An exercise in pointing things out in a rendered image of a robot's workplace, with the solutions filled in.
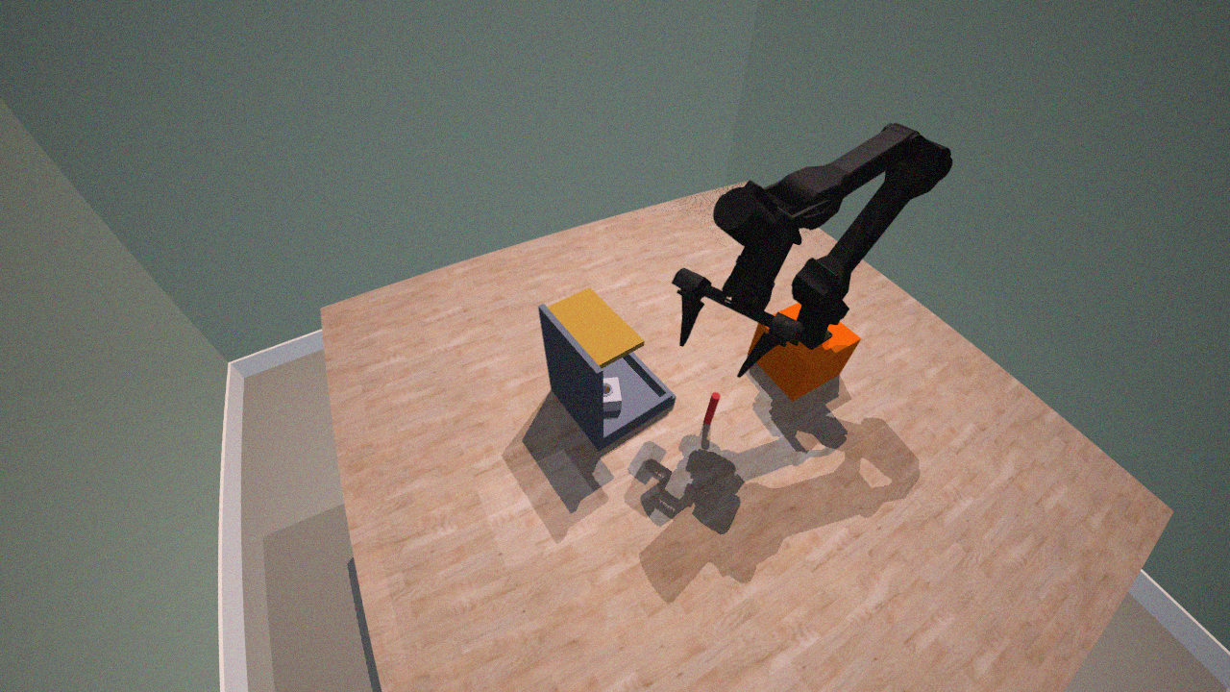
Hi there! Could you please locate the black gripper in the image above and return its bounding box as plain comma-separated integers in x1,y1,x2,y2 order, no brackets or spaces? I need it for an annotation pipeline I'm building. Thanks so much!
672,250,804,379

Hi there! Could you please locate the dark red peg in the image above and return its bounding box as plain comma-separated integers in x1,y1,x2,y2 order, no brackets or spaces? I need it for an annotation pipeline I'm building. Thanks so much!
704,392,721,425

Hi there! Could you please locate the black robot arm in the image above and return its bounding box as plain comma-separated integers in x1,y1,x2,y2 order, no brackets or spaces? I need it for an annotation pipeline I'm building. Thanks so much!
713,123,953,350

